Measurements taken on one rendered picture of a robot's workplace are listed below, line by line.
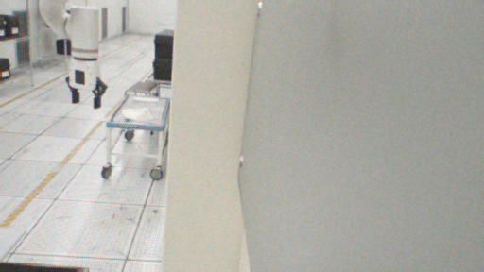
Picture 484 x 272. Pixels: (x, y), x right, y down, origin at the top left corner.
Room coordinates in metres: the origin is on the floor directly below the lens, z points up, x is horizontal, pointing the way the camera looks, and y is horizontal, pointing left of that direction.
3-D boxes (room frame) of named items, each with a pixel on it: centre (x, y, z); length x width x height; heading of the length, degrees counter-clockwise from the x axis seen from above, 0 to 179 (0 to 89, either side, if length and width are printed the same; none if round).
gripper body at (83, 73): (1.26, 0.54, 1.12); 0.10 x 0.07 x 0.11; 71
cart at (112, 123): (3.15, 0.85, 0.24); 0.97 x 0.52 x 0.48; 8
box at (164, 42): (4.52, 0.98, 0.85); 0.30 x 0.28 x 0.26; 5
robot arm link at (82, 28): (1.26, 0.54, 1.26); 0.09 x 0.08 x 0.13; 71
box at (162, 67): (4.52, 0.99, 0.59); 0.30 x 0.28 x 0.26; 6
